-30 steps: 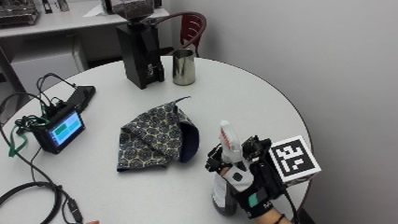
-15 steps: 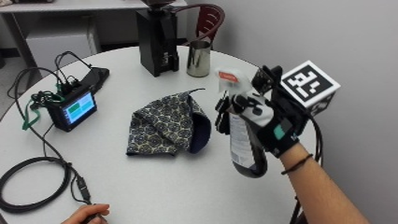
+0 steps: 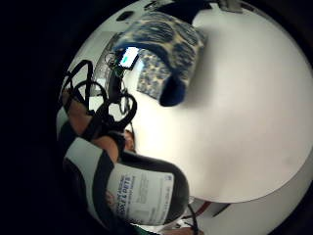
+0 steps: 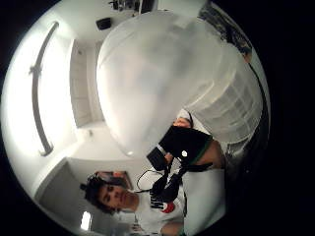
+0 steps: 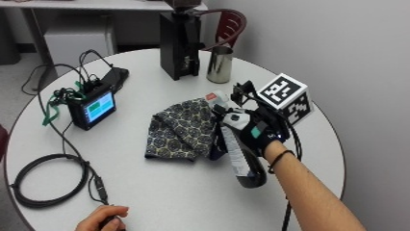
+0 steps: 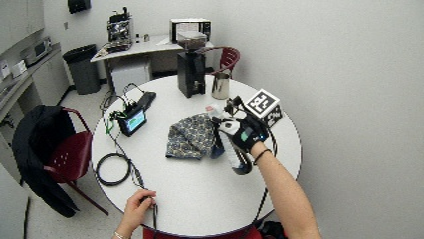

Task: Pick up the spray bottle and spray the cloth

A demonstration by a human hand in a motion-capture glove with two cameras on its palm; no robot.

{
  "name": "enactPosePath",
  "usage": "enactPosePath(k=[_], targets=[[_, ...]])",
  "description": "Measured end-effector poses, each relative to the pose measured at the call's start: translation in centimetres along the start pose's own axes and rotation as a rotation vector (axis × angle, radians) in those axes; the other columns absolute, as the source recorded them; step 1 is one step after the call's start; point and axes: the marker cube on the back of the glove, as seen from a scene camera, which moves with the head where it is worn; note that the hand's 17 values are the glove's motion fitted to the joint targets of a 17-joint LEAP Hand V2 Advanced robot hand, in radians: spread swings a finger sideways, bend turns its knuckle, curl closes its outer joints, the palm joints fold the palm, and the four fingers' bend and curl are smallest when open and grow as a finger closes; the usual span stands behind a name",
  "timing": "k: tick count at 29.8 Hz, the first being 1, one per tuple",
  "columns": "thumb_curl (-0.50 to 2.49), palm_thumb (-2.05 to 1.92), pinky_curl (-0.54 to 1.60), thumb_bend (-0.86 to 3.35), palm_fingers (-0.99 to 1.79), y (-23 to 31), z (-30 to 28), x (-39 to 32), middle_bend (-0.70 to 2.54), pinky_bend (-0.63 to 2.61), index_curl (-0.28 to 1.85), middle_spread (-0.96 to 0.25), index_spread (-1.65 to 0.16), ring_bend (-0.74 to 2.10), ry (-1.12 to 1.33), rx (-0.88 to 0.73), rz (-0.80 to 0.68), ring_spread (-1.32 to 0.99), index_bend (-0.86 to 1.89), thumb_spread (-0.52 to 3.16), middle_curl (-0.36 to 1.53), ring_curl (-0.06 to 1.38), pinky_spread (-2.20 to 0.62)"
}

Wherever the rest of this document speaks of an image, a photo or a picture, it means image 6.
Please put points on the black battery box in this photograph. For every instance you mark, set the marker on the black battery box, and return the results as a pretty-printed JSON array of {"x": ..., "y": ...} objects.
[{"x": 147, "y": 99}]

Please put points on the white marker cube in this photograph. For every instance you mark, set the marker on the white marker cube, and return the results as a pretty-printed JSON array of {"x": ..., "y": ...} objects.
[{"x": 264, "y": 103}]

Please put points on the black bag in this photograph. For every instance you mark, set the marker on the black bag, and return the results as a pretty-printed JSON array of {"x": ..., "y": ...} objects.
[{"x": 273, "y": 229}]

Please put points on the dark red chair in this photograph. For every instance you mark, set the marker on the dark red chair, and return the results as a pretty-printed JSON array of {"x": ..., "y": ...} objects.
[
  {"x": 71, "y": 156},
  {"x": 204, "y": 234},
  {"x": 228, "y": 59}
]

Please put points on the white cabinet box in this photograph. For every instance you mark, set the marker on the white cabinet box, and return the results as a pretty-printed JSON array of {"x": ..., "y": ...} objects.
[{"x": 131, "y": 73}]

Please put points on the white microwave oven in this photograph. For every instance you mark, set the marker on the white microwave oven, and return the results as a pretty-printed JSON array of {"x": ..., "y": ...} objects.
[{"x": 190, "y": 26}]

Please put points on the grey counter appliance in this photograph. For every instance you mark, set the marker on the grey counter appliance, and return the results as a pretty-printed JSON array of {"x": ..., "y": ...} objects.
[{"x": 38, "y": 49}]

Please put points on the white side table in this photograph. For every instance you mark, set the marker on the white side table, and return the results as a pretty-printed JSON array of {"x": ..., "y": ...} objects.
[{"x": 141, "y": 49}]

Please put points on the steel milk pitcher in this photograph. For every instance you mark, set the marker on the steel milk pitcher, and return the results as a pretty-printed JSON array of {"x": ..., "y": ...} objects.
[{"x": 220, "y": 85}]

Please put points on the black coffee grinder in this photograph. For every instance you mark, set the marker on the black coffee grinder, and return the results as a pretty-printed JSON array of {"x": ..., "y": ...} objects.
[{"x": 192, "y": 71}]

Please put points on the black jacket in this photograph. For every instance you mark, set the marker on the black jacket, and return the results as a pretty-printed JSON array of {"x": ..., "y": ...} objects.
[{"x": 40, "y": 156}]

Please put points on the patterned cloth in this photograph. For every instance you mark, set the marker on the patterned cloth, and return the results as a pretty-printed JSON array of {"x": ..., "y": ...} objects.
[{"x": 192, "y": 136}]

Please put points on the black trash bin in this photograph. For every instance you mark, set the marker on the black trash bin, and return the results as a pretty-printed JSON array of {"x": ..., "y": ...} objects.
[{"x": 83, "y": 69}]

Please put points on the black wall fixture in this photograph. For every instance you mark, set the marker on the black wall fixture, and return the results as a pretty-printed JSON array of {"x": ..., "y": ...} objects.
[{"x": 79, "y": 5}]

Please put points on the small black monitor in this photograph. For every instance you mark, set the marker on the small black monitor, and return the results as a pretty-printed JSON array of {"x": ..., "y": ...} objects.
[{"x": 132, "y": 121}]

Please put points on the espresso machine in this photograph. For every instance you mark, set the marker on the espresso machine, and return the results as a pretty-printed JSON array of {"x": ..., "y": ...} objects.
[{"x": 119, "y": 33}]

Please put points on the grey counter with cabinets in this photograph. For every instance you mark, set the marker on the grey counter with cabinets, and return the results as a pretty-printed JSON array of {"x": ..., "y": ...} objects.
[{"x": 27, "y": 79}]

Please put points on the black wrist band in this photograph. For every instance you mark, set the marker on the black wrist band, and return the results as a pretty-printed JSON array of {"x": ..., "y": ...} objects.
[{"x": 261, "y": 156}]

